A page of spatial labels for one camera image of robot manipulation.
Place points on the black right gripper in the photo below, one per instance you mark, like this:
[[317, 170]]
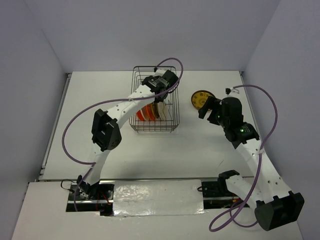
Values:
[[211, 102]]

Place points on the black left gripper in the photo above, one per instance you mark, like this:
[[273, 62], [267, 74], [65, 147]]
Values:
[[157, 101]]

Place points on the white plate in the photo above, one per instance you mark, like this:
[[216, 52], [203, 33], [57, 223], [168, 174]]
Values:
[[162, 111]]

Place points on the orange plate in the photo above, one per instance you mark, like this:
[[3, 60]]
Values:
[[141, 116], [150, 113]]

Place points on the yellow patterned plate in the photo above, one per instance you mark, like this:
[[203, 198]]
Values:
[[199, 98]]

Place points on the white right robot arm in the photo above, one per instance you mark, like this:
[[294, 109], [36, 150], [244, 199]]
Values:
[[272, 200]]

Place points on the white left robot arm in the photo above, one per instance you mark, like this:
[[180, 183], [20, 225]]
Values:
[[107, 124]]

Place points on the silver foil tape sheet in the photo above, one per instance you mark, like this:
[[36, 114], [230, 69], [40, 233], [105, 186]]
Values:
[[157, 198]]

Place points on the grey wire dish rack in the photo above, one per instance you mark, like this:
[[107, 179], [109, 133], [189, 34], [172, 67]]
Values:
[[171, 102]]

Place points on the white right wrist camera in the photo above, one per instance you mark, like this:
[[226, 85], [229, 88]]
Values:
[[231, 91]]

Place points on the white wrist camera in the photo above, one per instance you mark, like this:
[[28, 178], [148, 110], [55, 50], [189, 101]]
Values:
[[159, 71], [231, 91]]

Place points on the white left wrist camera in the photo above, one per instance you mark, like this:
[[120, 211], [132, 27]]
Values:
[[159, 71]]

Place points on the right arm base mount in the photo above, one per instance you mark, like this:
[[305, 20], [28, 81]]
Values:
[[217, 197]]

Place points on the aluminium table edge rail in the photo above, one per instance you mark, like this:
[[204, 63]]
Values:
[[56, 120]]

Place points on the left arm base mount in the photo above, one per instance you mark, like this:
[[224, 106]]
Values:
[[100, 200]]

